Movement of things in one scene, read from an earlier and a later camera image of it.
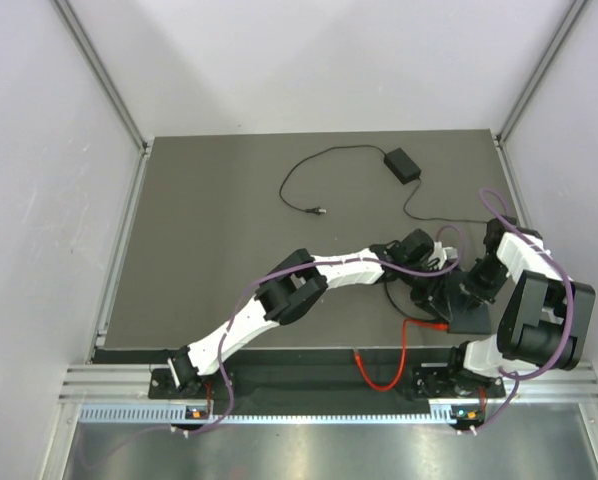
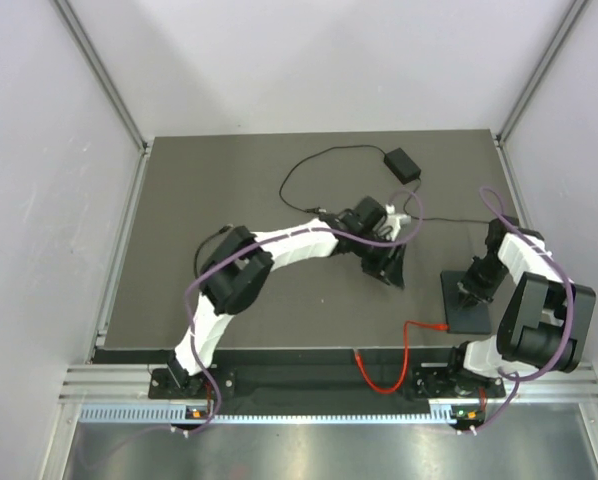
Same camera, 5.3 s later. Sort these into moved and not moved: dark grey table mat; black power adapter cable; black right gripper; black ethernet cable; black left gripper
Moved: black ethernet cable; black left gripper
Not moved: dark grey table mat; black right gripper; black power adapter cable
